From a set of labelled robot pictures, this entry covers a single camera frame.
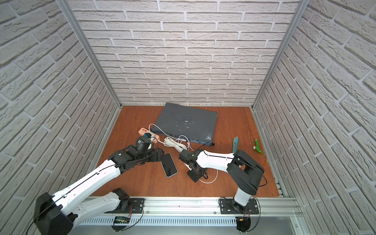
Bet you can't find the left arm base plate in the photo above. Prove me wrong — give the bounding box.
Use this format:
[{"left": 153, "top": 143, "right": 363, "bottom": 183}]
[{"left": 105, "top": 198, "right": 145, "bottom": 214}]

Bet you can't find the aluminium corner post right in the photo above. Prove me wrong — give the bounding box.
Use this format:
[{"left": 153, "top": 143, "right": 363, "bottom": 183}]
[{"left": 251, "top": 0, "right": 310, "bottom": 111}]

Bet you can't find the white power strip cord bundle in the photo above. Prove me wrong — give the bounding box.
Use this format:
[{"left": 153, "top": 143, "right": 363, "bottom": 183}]
[{"left": 158, "top": 136, "right": 190, "bottom": 153}]

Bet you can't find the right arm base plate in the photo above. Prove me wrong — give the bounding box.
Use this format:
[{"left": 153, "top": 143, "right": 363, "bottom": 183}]
[{"left": 218, "top": 197, "right": 259, "bottom": 215}]

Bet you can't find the left small circuit board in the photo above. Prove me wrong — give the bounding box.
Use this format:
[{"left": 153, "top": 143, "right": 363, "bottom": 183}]
[{"left": 114, "top": 216, "right": 130, "bottom": 224}]

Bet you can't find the pink power strip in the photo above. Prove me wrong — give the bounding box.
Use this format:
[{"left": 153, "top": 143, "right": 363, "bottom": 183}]
[{"left": 138, "top": 128, "right": 160, "bottom": 144}]

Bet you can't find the aluminium front rail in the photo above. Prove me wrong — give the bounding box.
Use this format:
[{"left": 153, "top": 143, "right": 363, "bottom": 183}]
[{"left": 76, "top": 197, "right": 303, "bottom": 230}]

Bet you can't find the white charging cable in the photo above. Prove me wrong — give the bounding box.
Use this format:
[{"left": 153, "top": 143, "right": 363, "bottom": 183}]
[{"left": 148, "top": 123, "right": 219, "bottom": 185}]

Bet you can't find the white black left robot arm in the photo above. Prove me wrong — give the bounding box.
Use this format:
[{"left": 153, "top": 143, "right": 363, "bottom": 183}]
[{"left": 33, "top": 136, "right": 165, "bottom": 235}]

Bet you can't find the teal utility knife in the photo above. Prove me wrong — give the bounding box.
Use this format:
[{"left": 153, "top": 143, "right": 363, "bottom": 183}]
[{"left": 232, "top": 136, "right": 239, "bottom": 153}]

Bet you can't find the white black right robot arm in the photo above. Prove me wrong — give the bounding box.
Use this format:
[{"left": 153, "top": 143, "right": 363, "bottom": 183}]
[{"left": 179, "top": 149, "right": 264, "bottom": 208}]

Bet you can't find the green screwdriver handle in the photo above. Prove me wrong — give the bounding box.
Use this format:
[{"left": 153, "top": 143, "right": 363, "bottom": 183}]
[{"left": 253, "top": 139, "right": 263, "bottom": 154}]

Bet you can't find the black smartphone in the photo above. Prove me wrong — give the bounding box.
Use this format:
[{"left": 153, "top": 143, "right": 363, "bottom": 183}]
[{"left": 161, "top": 153, "right": 178, "bottom": 178}]

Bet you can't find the aluminium corner post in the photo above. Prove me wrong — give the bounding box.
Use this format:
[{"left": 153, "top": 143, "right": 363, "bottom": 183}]
[
  {"left": 251, "top": 0, "right": 310, "bottom": 111},
  {"left": 56, "top": 0, "right": 122, "bottom": 109}
]

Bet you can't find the aluminium corner post left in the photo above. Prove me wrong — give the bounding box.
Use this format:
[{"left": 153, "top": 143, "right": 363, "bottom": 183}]
[{"left": 56, "top": 0, "right": 122, "bottom": 109}]

